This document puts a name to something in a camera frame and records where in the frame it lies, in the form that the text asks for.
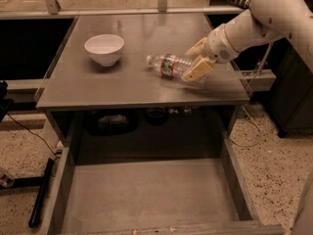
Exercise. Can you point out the dark objects inside cabinet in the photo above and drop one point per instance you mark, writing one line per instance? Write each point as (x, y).
(121, 121)

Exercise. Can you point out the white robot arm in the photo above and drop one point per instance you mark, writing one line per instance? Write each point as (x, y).
(265, 21)

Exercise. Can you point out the black bar on floor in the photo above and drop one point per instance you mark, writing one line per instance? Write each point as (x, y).
(43, 186)

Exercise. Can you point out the grey cabinet with top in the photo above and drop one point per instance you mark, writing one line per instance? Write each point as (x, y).
(174, 120)

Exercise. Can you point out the black device at left edge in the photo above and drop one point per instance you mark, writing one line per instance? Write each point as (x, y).
(5, 104)

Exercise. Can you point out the clear plastic water bottle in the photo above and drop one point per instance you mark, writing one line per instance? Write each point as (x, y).
(170, 65)

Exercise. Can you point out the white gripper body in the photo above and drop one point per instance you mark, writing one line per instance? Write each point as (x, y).
(217, 48)

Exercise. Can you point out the open grey top drawer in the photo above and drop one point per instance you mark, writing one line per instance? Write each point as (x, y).
(153, 197)

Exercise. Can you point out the white ceramic bowl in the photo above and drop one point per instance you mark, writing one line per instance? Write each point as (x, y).
(104, 49)

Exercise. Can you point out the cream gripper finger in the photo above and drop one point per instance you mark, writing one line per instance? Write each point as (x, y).
(200, 67)
(196, 50)

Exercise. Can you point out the aluminium frame rail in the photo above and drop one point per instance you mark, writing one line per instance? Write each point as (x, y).
(30, 9)

